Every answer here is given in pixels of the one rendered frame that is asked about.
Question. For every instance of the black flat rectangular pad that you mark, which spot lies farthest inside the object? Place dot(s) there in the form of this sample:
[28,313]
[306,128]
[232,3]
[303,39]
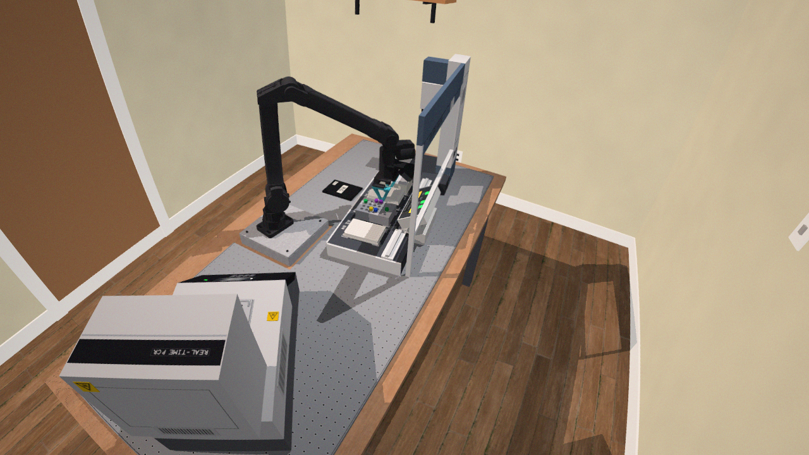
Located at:
[342,190]

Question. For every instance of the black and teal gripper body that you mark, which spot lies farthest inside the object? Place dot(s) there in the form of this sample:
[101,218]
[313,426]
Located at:
[380,177]

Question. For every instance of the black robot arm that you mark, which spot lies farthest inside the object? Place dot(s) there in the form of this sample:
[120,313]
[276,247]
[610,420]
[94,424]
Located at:
[288,90]

